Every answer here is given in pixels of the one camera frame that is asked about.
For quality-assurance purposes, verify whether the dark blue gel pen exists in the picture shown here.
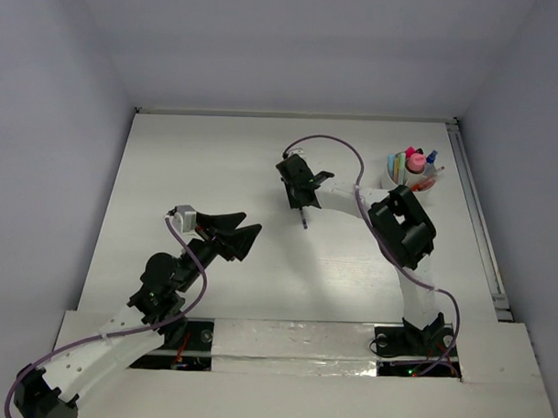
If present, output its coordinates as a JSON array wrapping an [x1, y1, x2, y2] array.
[[299, 208, 309, 230]]

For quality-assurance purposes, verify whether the black pink highlighter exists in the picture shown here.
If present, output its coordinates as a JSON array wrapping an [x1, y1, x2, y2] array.
[[405, 147, 424, 158]]

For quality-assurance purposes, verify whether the clear blue capped pen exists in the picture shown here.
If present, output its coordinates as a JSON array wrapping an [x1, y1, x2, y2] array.
[[426, 150, 438, 165]]

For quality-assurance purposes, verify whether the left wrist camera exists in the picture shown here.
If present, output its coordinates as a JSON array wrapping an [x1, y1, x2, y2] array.
[[165, 204, 197, 235]]

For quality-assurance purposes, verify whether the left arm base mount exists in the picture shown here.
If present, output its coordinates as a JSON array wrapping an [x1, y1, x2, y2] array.
[[129, 319, 214, 372]]

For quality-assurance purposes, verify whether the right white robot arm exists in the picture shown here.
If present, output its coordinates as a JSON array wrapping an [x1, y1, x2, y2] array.
[[276, 152, 444, 355]]

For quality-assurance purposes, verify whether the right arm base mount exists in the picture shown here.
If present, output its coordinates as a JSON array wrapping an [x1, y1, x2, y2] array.
[[368, 325, 461, 380]]

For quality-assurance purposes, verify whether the green pastel highlighter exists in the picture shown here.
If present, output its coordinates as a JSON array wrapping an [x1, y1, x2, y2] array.
[[397, 152, 407, 185]]

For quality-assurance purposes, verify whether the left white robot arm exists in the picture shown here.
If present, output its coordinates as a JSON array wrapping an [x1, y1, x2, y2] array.
[[4, 205, 262, 418]]

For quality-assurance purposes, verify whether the orange capped highlighter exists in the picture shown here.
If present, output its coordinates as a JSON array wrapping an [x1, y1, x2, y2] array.
[[393, 153, 405, 184]]

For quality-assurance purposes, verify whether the white round pen holder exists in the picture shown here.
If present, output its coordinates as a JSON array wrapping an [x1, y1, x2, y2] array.
[[380, 160, 435, 205]]

